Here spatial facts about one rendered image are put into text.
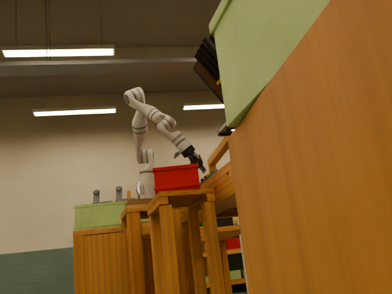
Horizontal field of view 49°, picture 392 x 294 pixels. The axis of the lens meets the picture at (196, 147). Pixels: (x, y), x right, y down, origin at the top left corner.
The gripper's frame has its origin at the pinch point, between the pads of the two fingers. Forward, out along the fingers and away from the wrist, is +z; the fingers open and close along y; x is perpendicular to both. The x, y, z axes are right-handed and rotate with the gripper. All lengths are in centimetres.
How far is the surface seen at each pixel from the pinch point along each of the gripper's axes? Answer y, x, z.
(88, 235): 79, 60, -16
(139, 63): 303, -150, -173
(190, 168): -27.5, 15.7, -3.4
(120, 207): 78, 32, -18
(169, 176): -25.1, 25.3, -6.7
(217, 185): -18.2, 7.1, 10.8
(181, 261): 33, 33, 31
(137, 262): 32, 53, 16
